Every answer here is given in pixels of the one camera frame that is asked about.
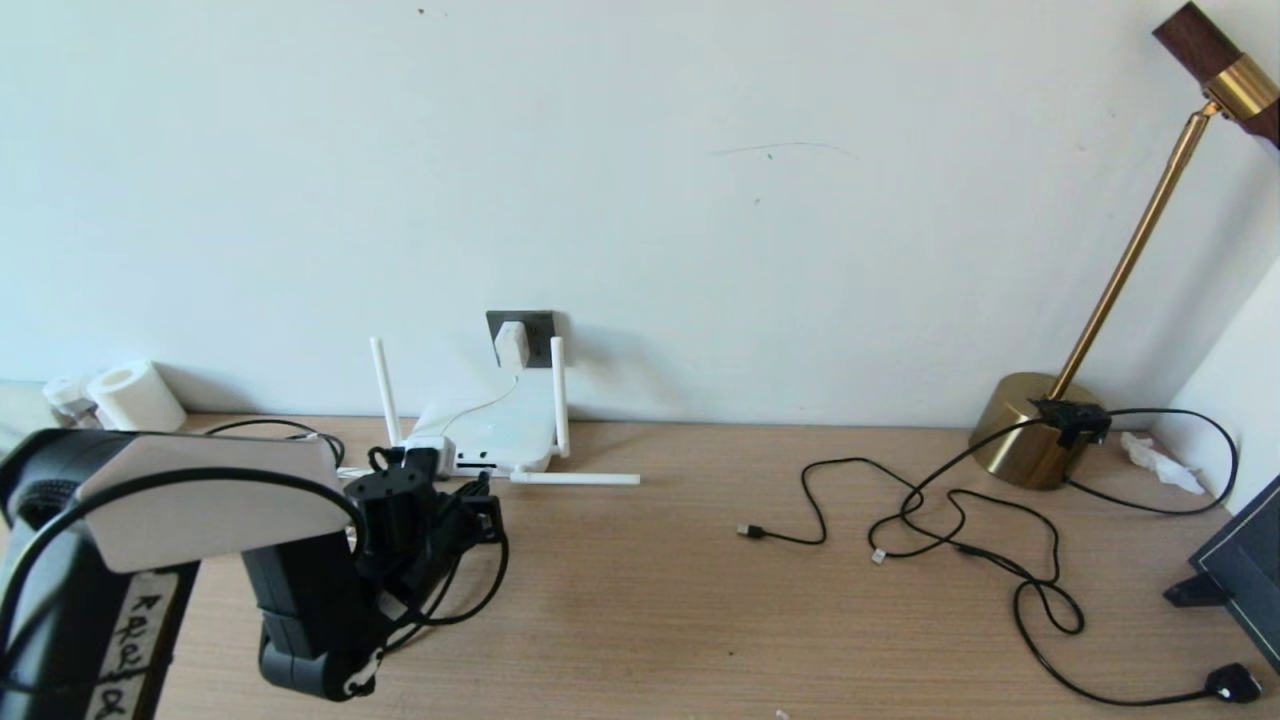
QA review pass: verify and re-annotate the black lamp power cord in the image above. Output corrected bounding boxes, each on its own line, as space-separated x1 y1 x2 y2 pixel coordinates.
868 406 1241 708

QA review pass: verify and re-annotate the grey wall power socket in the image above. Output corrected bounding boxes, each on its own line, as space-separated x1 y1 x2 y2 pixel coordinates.
487 310 558 369

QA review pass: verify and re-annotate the white toilet paper roll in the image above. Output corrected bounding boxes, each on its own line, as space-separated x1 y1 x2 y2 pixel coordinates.
88 360 188 433

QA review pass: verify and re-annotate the small clear plastic container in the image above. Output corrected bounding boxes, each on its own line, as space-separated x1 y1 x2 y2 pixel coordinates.
42 375 101 431

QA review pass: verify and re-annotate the brass desk lamp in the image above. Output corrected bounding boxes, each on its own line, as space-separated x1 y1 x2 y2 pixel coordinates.
967 0 1280 491

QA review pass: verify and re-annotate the black power plug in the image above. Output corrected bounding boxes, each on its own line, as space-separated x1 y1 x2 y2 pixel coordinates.
1204 662 1265 703

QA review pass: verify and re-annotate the crumpled white tissue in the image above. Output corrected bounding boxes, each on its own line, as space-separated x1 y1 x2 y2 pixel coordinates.
1120 432 1206 496

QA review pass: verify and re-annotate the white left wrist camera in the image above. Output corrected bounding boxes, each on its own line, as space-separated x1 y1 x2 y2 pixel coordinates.
400 432 456 475

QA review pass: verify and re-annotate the black inline cord switch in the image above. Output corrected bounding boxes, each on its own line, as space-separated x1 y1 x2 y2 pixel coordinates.
1032 398 1113 449

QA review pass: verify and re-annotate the thin white adapter cable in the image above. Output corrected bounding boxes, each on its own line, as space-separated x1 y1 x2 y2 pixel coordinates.
410 368 521 451

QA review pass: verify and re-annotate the black ethernet cable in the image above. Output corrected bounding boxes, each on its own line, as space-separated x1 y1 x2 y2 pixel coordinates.
205 418 509 656

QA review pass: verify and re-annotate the black usb charging cable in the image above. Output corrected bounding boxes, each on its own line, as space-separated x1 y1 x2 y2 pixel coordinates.
736 456 1086 636

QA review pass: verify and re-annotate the white wifi router with antennas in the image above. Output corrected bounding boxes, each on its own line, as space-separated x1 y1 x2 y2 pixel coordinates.
340 337 641 488

